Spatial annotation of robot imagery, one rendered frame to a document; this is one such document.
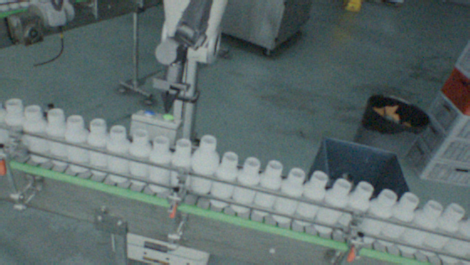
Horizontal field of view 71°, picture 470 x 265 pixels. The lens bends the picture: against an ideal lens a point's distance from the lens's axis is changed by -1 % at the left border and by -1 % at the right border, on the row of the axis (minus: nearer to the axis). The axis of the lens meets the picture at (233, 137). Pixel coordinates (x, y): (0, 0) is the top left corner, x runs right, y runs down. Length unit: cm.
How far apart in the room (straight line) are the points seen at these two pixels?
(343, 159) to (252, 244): 68
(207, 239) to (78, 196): 39
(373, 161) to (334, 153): 17
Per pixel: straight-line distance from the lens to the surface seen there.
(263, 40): 456
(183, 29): 98
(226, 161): 84
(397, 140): 260
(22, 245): 220
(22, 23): 211
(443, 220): 102
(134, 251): 191
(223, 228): 96
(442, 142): 313
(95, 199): 104
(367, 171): 157
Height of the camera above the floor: 170
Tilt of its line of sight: 36 degrees down
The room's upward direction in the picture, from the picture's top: 12 degrees clockwise
